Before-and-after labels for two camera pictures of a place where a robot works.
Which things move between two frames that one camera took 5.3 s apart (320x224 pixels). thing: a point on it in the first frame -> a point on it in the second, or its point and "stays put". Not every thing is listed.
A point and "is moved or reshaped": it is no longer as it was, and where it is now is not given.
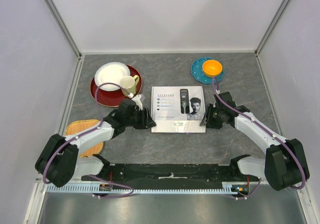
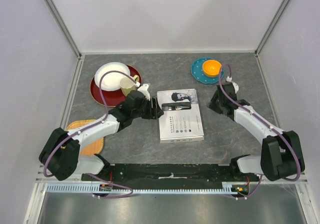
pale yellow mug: [129, 83] stays put
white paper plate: [111, 72] stays put
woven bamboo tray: [79, 125] stays put
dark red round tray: [112, 99] stays put
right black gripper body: [215, 120] -> [216, 102]
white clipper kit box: [178, 109] is moved or reshaped
